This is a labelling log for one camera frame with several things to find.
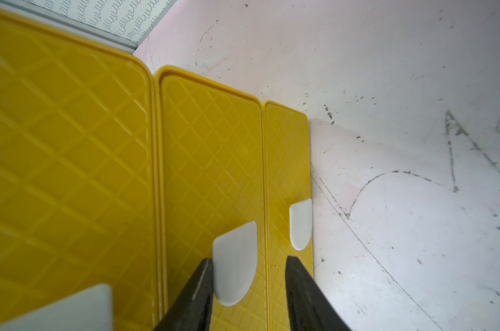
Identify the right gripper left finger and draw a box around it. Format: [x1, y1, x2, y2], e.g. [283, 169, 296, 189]
[154, 259, 214, 331]

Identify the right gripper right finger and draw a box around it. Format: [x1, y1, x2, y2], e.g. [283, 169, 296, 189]
[285, 256, 350, 331]

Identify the yellow top drawer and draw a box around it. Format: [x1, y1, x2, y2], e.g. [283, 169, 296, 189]
[0, 10, 159, 330]

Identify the yellow drawer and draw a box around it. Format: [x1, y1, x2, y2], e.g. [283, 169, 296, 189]
[263, 101, 313, 330]
[0, 10, 159, 330]

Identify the yellow bottom drawer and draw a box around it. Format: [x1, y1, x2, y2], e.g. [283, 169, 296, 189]
[263, 101, 313, 330]

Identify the yellow drawer cabinet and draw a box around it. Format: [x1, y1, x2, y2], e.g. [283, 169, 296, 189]
[156, 66, 268, 330]

